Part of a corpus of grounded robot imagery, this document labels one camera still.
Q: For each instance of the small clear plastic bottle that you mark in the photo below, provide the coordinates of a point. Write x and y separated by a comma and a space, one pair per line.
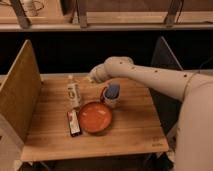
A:
73, 92

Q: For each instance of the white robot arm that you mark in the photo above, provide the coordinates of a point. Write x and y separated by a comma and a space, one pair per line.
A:
194, 143

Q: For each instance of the blue item in mug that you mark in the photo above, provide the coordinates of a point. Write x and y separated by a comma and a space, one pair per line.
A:
112, 91

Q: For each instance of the orange round bowl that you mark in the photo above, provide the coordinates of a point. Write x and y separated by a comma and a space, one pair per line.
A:
94, 117

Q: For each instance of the red and black flat box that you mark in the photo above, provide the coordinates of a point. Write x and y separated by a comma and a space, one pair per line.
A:
73, 123

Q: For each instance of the wooden side panel left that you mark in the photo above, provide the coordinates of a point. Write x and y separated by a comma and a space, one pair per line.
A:
19, 93

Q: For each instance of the dark side panel right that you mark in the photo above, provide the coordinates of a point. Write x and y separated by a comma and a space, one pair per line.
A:
167, 108

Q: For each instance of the white cup on shelf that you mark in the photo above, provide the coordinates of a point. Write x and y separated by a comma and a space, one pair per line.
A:
30, 8

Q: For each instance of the wooden shelf frame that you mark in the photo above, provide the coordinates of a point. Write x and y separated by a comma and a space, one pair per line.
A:
107, 15

